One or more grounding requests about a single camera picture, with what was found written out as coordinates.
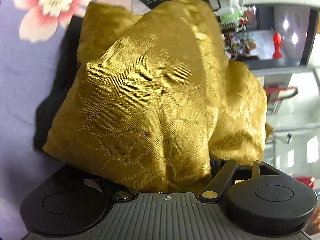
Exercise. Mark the purple floral bedsheet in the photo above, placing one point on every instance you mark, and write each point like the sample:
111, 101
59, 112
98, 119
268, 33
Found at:
22, 80

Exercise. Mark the gold jacket with black fur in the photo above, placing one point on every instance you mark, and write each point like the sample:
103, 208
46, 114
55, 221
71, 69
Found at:
150, 92

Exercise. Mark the red figurine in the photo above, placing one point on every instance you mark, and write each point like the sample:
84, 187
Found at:
277, 45

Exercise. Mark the dark framed display cabinet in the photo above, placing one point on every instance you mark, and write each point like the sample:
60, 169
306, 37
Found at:
297, 30

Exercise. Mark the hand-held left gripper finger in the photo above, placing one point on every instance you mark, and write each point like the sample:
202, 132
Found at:
121, 195

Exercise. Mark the white figurine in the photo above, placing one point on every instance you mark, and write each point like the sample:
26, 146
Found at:
231, 2

